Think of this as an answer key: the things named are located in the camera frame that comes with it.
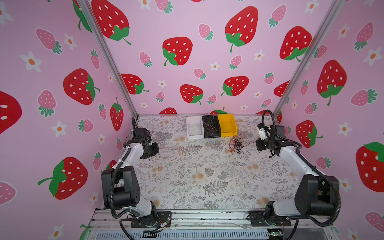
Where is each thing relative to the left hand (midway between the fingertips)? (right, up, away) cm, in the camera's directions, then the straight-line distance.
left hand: (155, 150), depth 91 cm
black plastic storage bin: (+37, +15, +20) cm, 44 cm away
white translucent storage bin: (+24, +13, +21) cm, 34 cm away
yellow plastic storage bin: (+50, +16, +20) cm, 56 cm away
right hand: (+64, +7, -1) cm, 64 cm away
